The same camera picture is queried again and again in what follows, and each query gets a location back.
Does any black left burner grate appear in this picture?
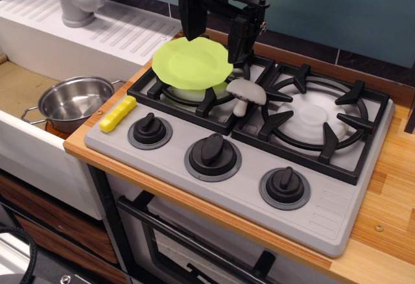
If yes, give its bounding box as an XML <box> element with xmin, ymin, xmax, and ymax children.
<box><xmin>127</xmin><ymin>53</ymin><xmax>276</xmax><ymax>136</ymax></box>

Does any white toy sink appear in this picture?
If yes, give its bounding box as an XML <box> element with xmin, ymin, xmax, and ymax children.
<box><xmin>1</xmin><ymin>0</ymin><xmax>181</xmax><ymax>220</ymax></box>

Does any black cable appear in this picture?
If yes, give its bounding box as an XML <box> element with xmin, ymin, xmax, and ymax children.
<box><xmin>0</xmin><ymin>225</ymin><xmax>39</xmax><ymax>284</ymax></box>

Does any white right burner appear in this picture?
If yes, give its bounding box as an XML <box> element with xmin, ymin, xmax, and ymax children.
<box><xmin>267</xmin><ymin>83</ymin><xmax>360</xmax><ymax>145</ymax></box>

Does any orange object under pot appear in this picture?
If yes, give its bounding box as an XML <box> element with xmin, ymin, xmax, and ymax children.
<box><xmin>45</xmin><ymin>122</ymin><xmax>69</xmax><ymax>139</ymax></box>

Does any black right stove knob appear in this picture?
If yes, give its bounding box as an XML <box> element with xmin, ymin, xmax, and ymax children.
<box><xmin>259</xmin><ymin>167</ymin><xmax>311</xmax><ymax>211</ymax></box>

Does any black burner grate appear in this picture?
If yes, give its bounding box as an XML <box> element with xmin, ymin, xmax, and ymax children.
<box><xmin>231</xmin><ymin>64</ymin><xmax>394</xmax><ymax>185</ymax></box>
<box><xmin>127</xmin><ymin>53</ymin><xmax>276</xmax><ymax>136</ymax></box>

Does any white toy mushroom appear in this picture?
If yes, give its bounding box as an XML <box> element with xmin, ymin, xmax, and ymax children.
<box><xmin>226</xmin><ymin>79</ymin><xmax>267</xmax><ymax>117</ymax></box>

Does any white left burner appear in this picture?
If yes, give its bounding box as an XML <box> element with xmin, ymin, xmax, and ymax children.
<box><xmin>165</xmin><ymin>82</ymin><xmax>232</xmax><ymax>106</ymax></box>

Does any black right burner grate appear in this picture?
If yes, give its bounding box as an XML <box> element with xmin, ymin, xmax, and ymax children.
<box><xmin>231</xmin><ymin>64</ymin><xmax>394</xmax><ymax>185</ymax></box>

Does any grey toy stove top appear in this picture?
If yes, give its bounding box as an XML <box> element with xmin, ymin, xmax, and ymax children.
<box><xmin>84</xmin><ymin>100</ymin><xmax>387</xmax><ymax>257</ymax></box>

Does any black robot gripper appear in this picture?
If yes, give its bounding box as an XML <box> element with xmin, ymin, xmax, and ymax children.
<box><xmin>178</xmin><ymin>0</ymin><xmax>270</xmax><ymax>64</ymax></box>

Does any toy oven door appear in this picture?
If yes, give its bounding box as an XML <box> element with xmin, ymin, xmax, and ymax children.
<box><xmin>116</xmin><ymin>191</ymin><xmax>331</xmax><ymax>283</ymax></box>

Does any black left stove knob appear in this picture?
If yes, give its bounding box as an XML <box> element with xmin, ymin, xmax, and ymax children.
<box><xmin>128</xmin><ymin>112</ymin><xmax>173</xmax><ymax>150</ymax></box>

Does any white burner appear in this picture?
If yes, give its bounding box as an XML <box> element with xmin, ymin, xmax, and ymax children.
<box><xmin>267</xmin><ymin>83</ymin><xmax>360</xmax><ymax>145</ymax></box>
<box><xmin>165</xmin><ymin>82</ymin><xmax>232</xmax><ymax>106</ymax></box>

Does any black oven door handle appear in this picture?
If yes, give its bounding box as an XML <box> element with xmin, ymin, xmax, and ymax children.
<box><xmin>116</xmin><ymin>196</ymin><xmax>276</xmax><ymax>284</ymax></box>

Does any black middle stove knob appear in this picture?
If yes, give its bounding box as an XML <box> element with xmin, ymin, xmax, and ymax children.
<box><xmin>184</xmin><ymin>133</ymin><xmax>242</xmax><ymax>182</ymax></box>

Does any stainless steel pot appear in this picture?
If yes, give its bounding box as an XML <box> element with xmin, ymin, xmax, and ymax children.
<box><xmin>21</xmin><ymin>76</ymin><xmax>121</xmax><ymax>134</ymax></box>

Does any green plastic plate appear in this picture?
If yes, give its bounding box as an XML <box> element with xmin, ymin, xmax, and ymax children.
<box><xmin>152</xmin><ymin>37</ymin><xmax>233</xmax><ymax>90</ymax></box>

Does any black stove knob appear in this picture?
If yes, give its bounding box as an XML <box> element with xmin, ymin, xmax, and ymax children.
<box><xmin>128</xmin><ymin>112</ymin><xmax>173</xmax><ymax>150</ymax></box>
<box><xmin>184</xmin><ymin>133</ymin><xmax>242</xmax><ymax>182</ymax></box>
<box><xmin>259</xmin><ymin>167</ymin><xmax>311</xmax><ymax>211</ymax></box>

